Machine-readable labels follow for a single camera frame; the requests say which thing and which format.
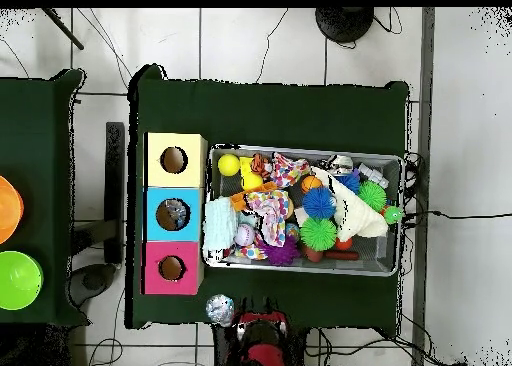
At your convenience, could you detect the colourful dotted cloth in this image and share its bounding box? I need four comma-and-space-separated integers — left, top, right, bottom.
243, 188, 291, 248
270, 152, 311, 190

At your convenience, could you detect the light blue knitted cloth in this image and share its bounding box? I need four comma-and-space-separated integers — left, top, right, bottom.
202, 197, 240, 263

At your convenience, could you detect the purple spiky rubber toy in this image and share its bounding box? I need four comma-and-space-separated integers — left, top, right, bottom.
258, 237, 302, 268

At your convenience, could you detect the cream knitted cloth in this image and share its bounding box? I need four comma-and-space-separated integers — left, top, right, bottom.
309, 166, 390, 243

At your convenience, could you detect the wooden box with three holes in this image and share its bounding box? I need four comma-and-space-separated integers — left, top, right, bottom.
141, 132, 208, 296

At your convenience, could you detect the yellow ball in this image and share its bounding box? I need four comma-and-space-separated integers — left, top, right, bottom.
240, 172, 264, 192
217, 153, 241, 178

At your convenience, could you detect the orange toy building brick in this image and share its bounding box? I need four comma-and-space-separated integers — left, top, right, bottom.
229, 181, 278, 214

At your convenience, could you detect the blue spiky rubber ball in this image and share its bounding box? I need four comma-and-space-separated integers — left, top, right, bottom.
301, 186, 337, 221

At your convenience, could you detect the green spiky rubber ball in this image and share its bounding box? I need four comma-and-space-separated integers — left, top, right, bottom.
299, 217, 339, 252

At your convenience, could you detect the green spiky caterpillar toy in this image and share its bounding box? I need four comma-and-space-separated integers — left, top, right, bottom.
356, 179, 406, 226

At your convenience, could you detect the black round stand base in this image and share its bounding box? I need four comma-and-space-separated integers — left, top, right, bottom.
314, 7, 375, 44

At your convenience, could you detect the orange plastic bowl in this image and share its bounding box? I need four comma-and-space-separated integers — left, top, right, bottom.
0, 175, 25, 245

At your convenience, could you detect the green plastic bowl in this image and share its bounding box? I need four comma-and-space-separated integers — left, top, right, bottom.
0, 250, 44, 311

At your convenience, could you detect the black rod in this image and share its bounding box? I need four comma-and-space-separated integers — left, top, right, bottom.
41, 7, 85, 51

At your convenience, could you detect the silver wire mesh bin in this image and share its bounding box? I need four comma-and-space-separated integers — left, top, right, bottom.
202, 143, 405, 278

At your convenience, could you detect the thin black floor cable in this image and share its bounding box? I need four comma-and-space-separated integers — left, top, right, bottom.
255, 7, 289, 84

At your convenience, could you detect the black power cable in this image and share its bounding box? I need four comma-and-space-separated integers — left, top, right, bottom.
403, 210, 512, 220

